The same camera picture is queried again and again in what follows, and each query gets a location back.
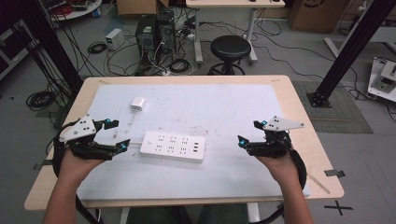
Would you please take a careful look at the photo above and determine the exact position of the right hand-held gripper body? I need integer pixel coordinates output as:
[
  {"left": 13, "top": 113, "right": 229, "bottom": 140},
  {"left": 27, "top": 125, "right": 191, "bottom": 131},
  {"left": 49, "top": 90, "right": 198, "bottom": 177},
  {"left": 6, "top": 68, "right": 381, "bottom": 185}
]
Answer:
[{"left": 246, "top": 116, "right": 305, "bottom": 159}]

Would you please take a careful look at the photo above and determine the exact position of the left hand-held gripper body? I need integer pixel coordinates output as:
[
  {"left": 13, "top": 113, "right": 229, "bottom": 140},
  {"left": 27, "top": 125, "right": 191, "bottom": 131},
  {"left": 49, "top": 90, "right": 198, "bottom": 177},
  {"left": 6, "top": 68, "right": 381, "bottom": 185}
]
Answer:
[{"left": 59, "top": 113, "right": 121, "bottom": 161}]

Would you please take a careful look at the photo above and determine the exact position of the person's right hand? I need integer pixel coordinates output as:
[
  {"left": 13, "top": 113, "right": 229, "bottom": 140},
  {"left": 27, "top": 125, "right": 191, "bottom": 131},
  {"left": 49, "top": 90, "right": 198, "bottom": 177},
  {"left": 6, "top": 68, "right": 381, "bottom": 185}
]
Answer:
[{"left": 255, "top": 153, "right": 301, "bottom": 189}]

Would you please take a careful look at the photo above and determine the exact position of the person's left hand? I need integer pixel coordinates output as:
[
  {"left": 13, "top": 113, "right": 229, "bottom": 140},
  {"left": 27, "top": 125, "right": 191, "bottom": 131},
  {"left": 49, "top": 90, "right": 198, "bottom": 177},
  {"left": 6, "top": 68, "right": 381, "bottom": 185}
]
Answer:
[{"left": 58, "top": 148, "right": 106, "bottom": 185}]

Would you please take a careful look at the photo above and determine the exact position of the white charger plug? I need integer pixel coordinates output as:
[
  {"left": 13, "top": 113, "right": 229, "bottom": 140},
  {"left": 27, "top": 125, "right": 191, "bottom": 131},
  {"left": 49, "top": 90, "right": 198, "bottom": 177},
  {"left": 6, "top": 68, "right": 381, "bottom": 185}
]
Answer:
[{"left": 130, "top": 96, "right": 147, "bottom": 112}]

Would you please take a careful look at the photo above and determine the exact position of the wooden table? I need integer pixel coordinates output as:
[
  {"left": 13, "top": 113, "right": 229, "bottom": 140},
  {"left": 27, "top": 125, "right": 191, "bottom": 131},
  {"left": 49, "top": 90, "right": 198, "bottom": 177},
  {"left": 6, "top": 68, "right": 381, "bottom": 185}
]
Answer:
[{"left": 23, "top": 75, "right": 346, "bottom": 212}]

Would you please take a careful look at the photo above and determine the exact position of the white power strip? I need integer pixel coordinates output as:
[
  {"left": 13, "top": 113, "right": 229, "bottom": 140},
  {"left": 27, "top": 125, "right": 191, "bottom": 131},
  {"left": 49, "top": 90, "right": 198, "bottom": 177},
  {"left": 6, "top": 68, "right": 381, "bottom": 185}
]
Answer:
[{"left": 139, "top": 130, "right": 207, "bottom": 164}]

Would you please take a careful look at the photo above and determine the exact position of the grey tape piece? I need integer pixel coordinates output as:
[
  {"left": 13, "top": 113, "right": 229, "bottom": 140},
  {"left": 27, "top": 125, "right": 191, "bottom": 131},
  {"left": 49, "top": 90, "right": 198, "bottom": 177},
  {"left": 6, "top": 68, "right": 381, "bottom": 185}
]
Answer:
[
  {"left": 323, "top": 169, "right": 347, "bottom": 178},
  {"left": 32, "top": 159, "right": 54, "bottom": 171}
]

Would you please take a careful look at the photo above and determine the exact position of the white table mat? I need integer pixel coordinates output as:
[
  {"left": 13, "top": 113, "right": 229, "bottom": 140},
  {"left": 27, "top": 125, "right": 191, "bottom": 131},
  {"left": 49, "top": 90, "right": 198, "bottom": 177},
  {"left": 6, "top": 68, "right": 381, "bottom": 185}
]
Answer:
[{"left": 76, "top": 83, "right": 312, "bottom": 202}]

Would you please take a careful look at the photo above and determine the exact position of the thin wooden stick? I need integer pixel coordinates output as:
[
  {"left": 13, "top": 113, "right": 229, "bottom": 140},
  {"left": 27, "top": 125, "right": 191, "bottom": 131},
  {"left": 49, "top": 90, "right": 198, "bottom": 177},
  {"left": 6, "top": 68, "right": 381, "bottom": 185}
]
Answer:
[{"left": 305, "top": 173, "right": 332, "bottom": 195}]

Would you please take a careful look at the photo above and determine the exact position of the grey floor mat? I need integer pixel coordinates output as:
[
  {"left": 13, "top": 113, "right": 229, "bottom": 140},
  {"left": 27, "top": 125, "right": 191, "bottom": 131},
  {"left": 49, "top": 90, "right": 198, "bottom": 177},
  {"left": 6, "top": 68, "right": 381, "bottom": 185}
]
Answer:
[{"left": 291, "top": 80, "right": 375, "bottom": 134}]

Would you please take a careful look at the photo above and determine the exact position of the black round stool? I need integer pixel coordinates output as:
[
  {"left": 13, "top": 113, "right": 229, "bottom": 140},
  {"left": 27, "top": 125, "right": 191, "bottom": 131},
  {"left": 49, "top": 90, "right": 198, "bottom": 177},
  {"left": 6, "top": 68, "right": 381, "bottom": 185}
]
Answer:
[{"left": 207, "top": 35, "right": 252, "bottom": 77}]

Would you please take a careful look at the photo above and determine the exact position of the small white power supply box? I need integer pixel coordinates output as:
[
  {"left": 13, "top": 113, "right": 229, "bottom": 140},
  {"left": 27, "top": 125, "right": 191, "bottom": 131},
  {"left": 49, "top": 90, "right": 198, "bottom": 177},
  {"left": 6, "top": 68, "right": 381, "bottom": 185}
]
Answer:
[{"left": 105, "top": 28, "right": 125, "bottom": 51}]

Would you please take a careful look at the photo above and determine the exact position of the black tape cross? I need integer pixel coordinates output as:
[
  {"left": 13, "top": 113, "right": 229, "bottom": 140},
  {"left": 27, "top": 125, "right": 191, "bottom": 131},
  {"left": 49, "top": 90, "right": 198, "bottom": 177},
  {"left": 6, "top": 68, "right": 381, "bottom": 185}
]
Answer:
[{"left": 323, "top": 200, "right": 354, "bottom": 217}]

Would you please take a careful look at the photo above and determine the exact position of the black computer tower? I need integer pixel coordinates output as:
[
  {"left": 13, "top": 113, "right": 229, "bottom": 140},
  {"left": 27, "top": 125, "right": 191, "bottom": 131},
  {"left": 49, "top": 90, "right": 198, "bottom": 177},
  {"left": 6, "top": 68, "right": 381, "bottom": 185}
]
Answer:
[
  {"left": 134, "top": 14, "right": 158, "bottom": 64},
  {"left": 156, "top": 10, "right": 177, "bottom": 55}
]

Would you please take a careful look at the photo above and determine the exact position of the cardboard box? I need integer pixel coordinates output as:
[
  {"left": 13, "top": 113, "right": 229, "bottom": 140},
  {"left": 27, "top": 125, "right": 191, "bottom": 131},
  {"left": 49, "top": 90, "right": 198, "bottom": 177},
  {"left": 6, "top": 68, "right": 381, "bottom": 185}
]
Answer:
[
  {"left": 287, "top": 0, "right": 351, "bottom": 34},
  {"left": 116, "top": 0, "right": 171, "bottom": 17}
]

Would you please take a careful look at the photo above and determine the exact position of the round white table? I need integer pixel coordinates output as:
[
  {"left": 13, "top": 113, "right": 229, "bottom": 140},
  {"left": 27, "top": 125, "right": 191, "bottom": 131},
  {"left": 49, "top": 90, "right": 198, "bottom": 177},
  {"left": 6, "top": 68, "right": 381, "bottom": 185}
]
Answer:
[{"left": 40, "top": 0, "right": 103, "bottom": 22}]

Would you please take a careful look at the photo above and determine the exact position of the white desk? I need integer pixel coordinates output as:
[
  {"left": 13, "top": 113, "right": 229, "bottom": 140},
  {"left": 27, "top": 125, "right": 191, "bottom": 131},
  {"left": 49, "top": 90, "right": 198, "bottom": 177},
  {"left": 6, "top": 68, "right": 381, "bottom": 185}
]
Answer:
[{"left": 185, "top": 0, "right": 286, "bottom": 65}]

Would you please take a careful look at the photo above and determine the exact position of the white device with circuit board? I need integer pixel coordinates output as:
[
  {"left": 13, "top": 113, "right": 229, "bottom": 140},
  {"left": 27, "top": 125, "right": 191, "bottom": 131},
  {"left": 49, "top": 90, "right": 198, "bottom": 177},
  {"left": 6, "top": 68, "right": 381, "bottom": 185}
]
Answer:
[{"left": 367, "top": 57, "right": 396, "bottom": 104}]

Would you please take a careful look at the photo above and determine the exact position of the coiled black cable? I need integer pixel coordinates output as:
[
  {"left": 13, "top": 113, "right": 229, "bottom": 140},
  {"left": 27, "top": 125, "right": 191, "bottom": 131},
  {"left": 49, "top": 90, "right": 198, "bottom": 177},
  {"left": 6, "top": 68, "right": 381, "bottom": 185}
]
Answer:
[
  {"left": 25, "top": 91, "right": 58, "bottom": 112},
  {"left": 87, "top": 41, "right": 108, "bottom": 55},
  {"left": 168, "top": 58, "right": 192, "bottom": 75}
]

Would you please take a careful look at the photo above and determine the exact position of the black metal stand post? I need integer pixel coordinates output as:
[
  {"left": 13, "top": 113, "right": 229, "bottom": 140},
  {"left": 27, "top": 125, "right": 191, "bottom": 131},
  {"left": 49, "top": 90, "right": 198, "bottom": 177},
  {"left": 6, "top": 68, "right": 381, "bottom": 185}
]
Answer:
[
  {"left": 22, "top": 0, "right": 84, "bottom": 94},
  {"left": 305, "top": 0, "right": 396, "bottom": 108}
]

